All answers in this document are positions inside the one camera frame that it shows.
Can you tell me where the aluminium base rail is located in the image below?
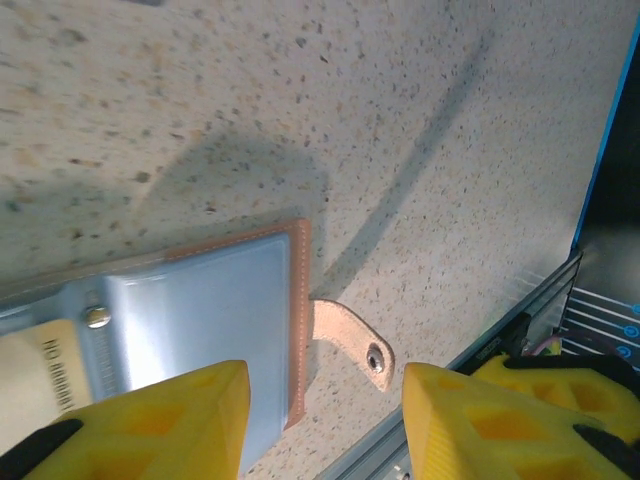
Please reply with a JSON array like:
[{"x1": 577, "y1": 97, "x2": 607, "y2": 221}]
[{"x1": 309, "y1": 249, "x2": 586, "y2": 480}]

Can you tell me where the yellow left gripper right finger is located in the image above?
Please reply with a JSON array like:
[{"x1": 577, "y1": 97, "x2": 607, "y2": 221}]
[{"x1": 402, "y1": 361, "x2": 640, "y2": 480}]

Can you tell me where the tan leather card holder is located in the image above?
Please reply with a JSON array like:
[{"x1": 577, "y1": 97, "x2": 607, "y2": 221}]
[{"x1": 0, "y1": 218, "x2": 397, "y2": 474}]

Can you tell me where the cream card black print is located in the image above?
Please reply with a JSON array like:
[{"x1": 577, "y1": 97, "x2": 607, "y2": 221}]
[{"x1": 0, "y1": 319, "x2": 96, "y2": 431}]

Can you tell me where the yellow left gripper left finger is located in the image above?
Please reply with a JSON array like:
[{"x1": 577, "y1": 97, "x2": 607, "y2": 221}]
[{"x1": 0, "y1": 359, "x2": 251, "y2": 480}]

